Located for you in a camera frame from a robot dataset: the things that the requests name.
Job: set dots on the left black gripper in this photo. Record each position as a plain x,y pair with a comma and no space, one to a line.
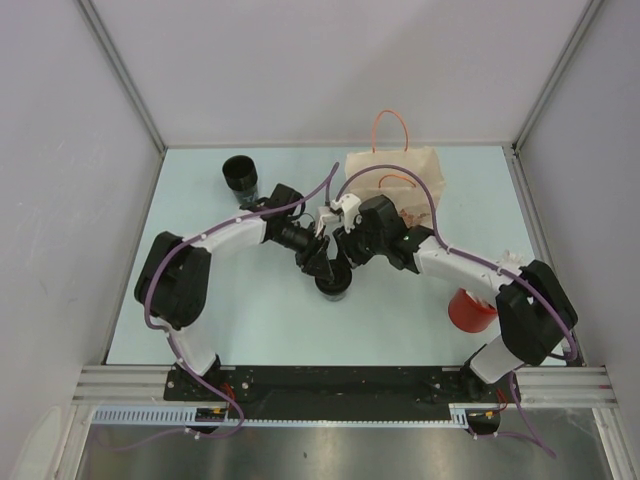
318,264

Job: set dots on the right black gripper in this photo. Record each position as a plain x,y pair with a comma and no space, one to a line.
347,254

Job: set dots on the black coffee cup lid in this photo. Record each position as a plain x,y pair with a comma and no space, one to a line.
340,282

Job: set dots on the dark translucent coffee cup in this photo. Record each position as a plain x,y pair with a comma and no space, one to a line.
334,294

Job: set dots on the tall black tumbler cup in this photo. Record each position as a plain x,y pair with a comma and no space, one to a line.
241,177

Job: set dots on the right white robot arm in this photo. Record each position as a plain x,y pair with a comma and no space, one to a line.
533,309

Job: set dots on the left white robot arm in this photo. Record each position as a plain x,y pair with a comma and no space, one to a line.
173,284

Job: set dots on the red straw holder cup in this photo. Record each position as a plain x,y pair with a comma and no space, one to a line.
469,315

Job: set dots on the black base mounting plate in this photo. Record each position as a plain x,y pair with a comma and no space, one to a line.
354,393

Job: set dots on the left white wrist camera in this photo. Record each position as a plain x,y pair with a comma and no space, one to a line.
326,216

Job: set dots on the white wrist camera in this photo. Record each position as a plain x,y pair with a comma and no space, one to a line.
326,216
348,208

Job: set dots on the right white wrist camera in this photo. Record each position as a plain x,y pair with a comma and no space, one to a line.
348,208

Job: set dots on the aluminium frame rail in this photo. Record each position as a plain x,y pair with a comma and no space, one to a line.
121,385

